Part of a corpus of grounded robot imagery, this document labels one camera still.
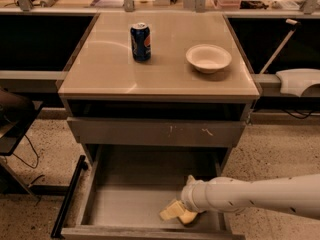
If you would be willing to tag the black chair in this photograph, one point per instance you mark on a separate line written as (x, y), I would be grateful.
(17, 113)

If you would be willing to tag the open middle drawer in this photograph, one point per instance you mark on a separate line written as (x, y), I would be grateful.
(130, 185)

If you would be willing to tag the yellow sponge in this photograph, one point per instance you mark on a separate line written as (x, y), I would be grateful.
(187, 217)

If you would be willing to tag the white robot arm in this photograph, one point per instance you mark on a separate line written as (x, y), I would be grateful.
(299, 195)

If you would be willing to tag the closed top drawer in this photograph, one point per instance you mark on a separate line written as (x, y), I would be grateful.
(151, 132)

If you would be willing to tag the grey drawer cabinet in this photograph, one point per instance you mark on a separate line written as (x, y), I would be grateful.
(106, 82)

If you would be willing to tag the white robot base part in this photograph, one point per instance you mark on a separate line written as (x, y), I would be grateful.
(297, 81)

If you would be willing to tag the blue pepsi can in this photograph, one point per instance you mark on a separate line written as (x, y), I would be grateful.
(140, 42)

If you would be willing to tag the white stick with tip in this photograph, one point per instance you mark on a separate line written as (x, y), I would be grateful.
(294, 26)

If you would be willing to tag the white bowl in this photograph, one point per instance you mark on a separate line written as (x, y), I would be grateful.
(207, 58)

